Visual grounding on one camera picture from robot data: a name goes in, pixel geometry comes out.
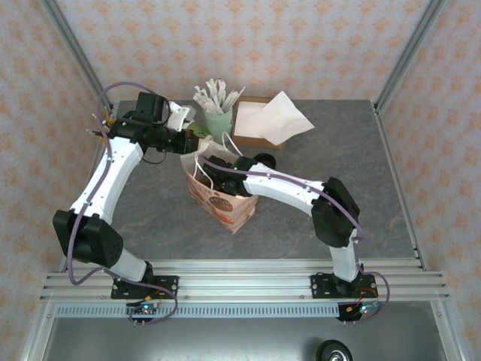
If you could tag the paper wrapped straw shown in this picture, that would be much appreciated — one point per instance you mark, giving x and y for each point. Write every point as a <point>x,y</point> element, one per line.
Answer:
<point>235,98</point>
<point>201,97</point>
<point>211,92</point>
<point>220,90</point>

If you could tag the yellow pencil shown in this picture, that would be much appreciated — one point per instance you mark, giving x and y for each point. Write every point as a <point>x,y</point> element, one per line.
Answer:
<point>107,114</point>

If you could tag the black plastic cup lid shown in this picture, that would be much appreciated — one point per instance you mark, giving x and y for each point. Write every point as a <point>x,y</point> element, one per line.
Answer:
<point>265,159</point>

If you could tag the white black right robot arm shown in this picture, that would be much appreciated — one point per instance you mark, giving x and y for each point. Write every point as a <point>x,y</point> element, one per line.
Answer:
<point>285,192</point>

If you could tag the aluminium frame leg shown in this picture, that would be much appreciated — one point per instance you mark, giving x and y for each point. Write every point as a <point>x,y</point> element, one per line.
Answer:
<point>449,331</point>
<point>37,334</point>

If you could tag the brown cardboard napkin box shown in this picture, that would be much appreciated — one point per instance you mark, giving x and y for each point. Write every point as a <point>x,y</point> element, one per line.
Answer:
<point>255,141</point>

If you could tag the small led circuit board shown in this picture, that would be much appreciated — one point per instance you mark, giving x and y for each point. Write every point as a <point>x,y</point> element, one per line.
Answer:
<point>362,310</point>
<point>146,309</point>

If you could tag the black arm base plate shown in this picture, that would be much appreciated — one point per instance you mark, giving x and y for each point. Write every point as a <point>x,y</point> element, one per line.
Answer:
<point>169,286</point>
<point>321,286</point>

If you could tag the aluminium frame post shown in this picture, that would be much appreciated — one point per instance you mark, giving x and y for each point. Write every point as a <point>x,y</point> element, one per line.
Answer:
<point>76,49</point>
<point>409,49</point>

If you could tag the mint green straw cup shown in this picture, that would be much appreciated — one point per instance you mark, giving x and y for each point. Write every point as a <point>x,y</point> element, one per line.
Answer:
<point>218,126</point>

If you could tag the printed paper takeout bag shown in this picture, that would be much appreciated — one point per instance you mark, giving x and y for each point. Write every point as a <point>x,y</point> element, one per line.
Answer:
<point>225,210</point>

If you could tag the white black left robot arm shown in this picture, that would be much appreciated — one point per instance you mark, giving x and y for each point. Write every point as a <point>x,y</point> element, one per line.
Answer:
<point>109,176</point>

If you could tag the white paper napkin stack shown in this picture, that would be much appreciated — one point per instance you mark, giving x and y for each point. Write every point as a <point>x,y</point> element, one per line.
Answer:
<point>246,120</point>

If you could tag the grey metal lower shelf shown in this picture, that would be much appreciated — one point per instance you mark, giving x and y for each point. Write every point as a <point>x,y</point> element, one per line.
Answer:
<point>188,342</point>

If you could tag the green paper cup with lettering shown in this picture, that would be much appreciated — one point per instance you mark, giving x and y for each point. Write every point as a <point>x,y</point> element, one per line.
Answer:
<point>199,129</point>

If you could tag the aluminium front rail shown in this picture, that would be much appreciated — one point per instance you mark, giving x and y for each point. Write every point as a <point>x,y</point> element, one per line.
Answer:
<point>244,280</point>

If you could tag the black caster wheel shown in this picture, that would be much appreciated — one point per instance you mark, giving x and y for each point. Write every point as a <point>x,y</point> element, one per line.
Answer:
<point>332,351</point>

